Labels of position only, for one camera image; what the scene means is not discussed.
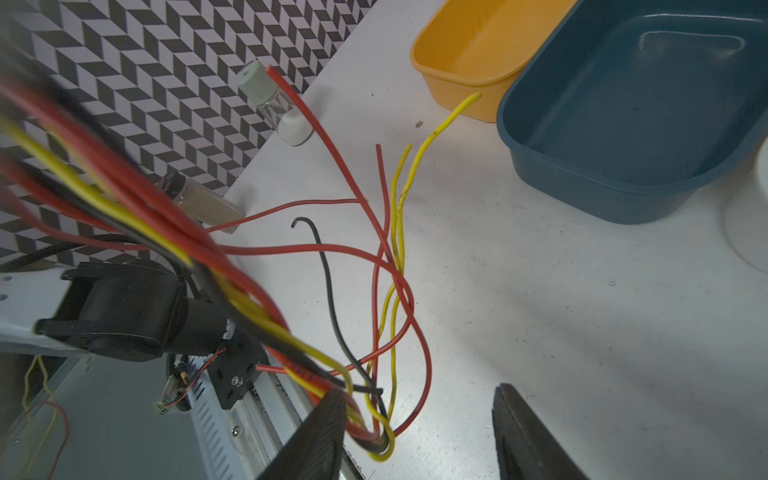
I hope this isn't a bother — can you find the yellow plastic bin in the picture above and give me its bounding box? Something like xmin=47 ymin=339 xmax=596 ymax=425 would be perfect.
xmin=410 ymin=0 xmax=575 ymax=123

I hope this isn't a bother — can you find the white plastic bin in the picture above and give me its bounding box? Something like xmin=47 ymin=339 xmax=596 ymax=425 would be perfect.
xmin=724 ymin=140 xmax=767 ymax=273

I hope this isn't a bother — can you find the yellow cable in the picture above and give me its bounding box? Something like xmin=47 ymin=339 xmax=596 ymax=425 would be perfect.
xmin=0 ymin=91 xmax=483 ymax=463

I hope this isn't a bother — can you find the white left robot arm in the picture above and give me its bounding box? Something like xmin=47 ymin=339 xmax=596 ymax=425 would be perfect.
xmin=32 ymin=259 xmax=268 ymax=412

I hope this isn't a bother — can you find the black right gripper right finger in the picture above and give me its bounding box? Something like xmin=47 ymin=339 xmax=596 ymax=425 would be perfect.
xmin=492 ymin=383 xmax=587 ymax=480

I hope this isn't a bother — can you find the clear jar white lid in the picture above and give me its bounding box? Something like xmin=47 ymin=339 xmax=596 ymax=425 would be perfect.
xmin=237 ymin=60 xmax=314 ymax=147

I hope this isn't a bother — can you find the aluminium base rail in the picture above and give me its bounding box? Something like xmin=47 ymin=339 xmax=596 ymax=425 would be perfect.
xmin=187 ymin=366 xmax=312 ymax=479

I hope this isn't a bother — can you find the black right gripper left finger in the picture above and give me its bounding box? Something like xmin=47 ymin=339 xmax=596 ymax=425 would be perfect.
xmin=257 ymin=390 xmax=347 ymax=480

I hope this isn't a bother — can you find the black cable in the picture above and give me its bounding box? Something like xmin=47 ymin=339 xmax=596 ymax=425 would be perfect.
xmin=0 ymin=59 xmax=391 ymax=454

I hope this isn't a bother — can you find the teal plastic bin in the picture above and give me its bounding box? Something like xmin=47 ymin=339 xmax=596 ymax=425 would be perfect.
xmin=496 ymin=1 xmax=767 ymax=225

